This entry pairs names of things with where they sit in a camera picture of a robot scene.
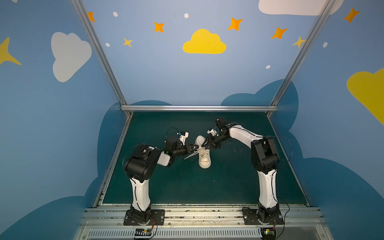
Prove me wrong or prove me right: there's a white shoelace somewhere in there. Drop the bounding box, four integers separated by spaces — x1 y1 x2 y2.
185 148 210 162

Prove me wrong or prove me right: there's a white knit sneaker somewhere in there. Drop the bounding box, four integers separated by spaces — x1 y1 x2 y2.
195 136 212 169

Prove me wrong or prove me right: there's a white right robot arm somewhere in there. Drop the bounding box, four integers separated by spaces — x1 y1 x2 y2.
201 118 281 224

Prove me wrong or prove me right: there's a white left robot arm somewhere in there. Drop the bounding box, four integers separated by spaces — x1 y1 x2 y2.
123 134 200 225

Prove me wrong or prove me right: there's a left green circuit board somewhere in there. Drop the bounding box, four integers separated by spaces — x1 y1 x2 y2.
133 228 153 240

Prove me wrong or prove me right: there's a green circuit board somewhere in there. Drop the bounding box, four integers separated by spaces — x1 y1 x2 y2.
261 228 277 240
133 228 153 240

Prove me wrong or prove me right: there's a right green circuit board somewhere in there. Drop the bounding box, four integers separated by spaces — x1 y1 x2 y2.
261 228 277 240

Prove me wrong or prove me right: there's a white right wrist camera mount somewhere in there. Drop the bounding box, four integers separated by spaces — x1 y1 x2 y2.
207 129 217 137

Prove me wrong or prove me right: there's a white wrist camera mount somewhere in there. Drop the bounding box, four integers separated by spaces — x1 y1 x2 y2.
179 131 189 146
207 129 217 137

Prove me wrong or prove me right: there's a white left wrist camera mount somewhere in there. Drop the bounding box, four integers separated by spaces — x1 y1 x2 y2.
179 131 189 146

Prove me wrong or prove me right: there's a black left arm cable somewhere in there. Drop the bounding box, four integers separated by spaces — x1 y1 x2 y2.
165 127 181 142

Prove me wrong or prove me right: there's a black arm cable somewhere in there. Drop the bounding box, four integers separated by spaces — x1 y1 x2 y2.
272 135 293 169
165 127 181 142

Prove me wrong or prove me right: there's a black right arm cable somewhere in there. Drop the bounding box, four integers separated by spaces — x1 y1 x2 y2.
272 135 293 169

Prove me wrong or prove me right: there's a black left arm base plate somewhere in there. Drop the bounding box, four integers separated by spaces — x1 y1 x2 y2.
123 208 165 226

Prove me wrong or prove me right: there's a rear horizontal aluminium frame bar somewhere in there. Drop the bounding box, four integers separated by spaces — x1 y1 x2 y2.
121 105 278 112

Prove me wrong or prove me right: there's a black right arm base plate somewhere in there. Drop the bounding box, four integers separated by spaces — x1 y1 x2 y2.
242 208 285 225

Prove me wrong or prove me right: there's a left side aluminium table rail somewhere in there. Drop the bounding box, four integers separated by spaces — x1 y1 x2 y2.
92 113 133 208

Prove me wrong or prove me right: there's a front aluminium rail platform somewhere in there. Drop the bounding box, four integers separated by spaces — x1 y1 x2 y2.
74 204 333 240

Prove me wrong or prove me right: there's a right rear aluminium frame post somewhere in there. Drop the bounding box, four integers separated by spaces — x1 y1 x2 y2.
267 0 336 118

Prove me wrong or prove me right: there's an aluminium frame post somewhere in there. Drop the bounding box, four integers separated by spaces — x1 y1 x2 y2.
267 0 336 118
71 0 127 107

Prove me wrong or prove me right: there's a left rear aluminium frame post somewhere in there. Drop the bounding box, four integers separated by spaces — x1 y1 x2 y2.
71 0 127 107

